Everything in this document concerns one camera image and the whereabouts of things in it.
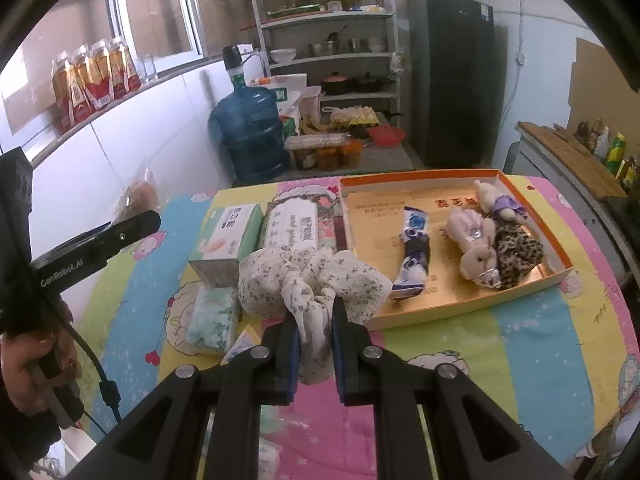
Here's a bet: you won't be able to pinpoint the gold box tray orange rim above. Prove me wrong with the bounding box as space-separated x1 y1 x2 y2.
339 168 574 332

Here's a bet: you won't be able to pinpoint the egg tray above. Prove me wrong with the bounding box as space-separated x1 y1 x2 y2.
330 105 381 127

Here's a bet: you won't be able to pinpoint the person's left hand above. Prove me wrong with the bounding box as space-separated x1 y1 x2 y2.
0 302 81 413

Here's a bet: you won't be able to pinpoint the green white carton box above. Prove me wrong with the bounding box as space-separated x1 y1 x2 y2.
188 203 264 288

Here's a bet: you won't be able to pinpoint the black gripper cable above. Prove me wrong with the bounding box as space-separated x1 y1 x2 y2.
50 300 123 436

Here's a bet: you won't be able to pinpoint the floral print tissue pack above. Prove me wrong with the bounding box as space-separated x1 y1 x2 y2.
257 192 351 261

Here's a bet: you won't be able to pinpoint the pink plush rabbit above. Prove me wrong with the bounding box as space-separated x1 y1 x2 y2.
442 207 503 291

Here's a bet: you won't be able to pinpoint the leopard print scrunchie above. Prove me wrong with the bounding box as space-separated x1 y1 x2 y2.
492 220 545 291

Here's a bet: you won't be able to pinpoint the white floral scrunchie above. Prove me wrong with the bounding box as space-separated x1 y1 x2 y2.
237 247 393 386

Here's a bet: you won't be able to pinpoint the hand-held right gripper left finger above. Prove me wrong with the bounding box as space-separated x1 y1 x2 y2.
65 316 302 480

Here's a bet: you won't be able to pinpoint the clear plastic bag brown contents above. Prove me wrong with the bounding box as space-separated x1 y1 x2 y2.
112 167 161 226

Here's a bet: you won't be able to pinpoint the blue water jug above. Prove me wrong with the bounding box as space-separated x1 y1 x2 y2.
208 85 289 184

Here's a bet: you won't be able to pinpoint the plain white sack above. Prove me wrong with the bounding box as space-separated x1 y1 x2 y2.
295 85 322 123

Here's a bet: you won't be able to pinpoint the grey kitchen cabinet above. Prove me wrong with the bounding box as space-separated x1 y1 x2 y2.
515 121 640 281

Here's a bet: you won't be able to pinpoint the white framed window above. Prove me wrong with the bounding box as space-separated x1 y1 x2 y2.
0 0 208 136

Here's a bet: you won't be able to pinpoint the clear flat food box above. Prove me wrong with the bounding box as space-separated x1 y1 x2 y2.
285 132 351 150

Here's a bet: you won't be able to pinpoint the person's left forearm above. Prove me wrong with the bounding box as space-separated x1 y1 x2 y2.
0 400 63 480

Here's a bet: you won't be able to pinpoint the blue white wipes packet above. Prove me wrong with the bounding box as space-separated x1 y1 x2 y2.
391 205 432 301

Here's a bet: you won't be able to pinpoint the large cardboard sheet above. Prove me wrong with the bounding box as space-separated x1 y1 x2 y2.
567 37 633 126

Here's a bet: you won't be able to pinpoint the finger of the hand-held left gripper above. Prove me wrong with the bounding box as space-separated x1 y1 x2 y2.
107 211 162 258

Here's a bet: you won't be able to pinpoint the metal shelf rack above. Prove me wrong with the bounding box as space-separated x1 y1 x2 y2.
251 0 401 116

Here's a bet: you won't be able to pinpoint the small floral tissue packet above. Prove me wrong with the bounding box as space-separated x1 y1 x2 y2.
185 285 241 353

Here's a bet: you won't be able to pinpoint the beige teddy bear plush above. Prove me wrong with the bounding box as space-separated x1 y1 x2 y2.
472 178 529 222

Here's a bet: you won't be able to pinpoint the bunch of bananas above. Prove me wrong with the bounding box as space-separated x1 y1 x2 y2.
301 114 336 136

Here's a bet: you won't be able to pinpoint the dark refrigerator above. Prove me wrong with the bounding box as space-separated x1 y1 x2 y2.
406 0 496 168

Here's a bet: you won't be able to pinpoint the amber glass bottle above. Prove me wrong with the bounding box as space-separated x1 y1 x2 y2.
617 156 638 186

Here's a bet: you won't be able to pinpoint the green tray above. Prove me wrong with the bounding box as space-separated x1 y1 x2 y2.
265 4 328 15

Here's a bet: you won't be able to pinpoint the kitchen knife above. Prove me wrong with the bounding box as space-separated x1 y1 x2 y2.
550 122 591 156

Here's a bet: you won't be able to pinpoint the black water pump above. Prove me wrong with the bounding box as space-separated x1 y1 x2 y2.
221 46 246 88

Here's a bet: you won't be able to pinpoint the wooden cutting board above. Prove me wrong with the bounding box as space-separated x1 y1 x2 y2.
517 121 628 198

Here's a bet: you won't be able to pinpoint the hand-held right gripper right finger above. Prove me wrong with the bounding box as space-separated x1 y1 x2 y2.
331 299 573 480

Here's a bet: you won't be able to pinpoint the black frying pan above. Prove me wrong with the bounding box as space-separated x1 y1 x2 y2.
352 72 396 93

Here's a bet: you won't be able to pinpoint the black pot red lid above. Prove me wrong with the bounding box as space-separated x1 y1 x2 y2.
320 72 353 96

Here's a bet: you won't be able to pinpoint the white sack green label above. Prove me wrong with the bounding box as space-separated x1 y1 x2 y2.
250 74 308 111

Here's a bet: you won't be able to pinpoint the red plastic basket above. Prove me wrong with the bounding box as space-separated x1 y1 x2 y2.
368 125 406 147

